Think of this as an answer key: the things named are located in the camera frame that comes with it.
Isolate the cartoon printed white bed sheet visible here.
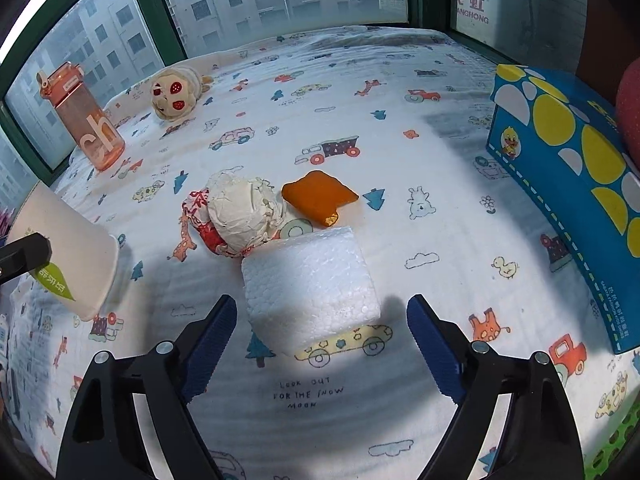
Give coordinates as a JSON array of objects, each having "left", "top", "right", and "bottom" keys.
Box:
[{"left": 1, "top": 26, "right": 639, "bottom": 479}]

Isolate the white red paper wrapper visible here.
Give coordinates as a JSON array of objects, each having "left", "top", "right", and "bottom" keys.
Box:
[{"left": 181, "top": 171, "right": 285, "bottom": 258}]

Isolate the green window frame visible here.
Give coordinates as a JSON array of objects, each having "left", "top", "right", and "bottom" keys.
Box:
[{"left": 0, "top": 0, "right": 501, "bottom": 187}]

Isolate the small plush doll toy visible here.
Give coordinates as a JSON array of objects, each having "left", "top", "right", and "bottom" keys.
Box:
[{"left": 150, "top": 65, "right": 214, "bottom": 122}]

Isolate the orange plastic water bottle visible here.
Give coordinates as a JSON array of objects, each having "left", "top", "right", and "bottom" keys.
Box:
[{"left": 36, "top": 62, "right": 126, "bottom": 171}]

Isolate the white styrofoam block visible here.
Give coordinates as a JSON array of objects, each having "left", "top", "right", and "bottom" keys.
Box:
[{"left": 241, "top": 226, "right": 381, "bottom": 356}]

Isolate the green plastic mesh trash basket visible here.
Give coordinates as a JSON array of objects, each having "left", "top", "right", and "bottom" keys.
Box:
[{"left": 586, "top": 408, "right": 639, "bottom": 480}]

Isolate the white paper cup green logo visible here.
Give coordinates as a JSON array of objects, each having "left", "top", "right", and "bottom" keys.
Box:
[{"left": 6, "top": 181, "right": 119, "bottom": 322}]

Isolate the red apple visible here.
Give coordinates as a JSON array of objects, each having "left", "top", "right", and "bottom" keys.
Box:
[{"left": 616, "top": 58, "right": 640, "bottom": 157}]

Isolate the blue yellow tissue box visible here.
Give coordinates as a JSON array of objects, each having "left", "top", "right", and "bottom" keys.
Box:
[{"left": 487, "top": 64, "right": 640, "bottom": 354}]

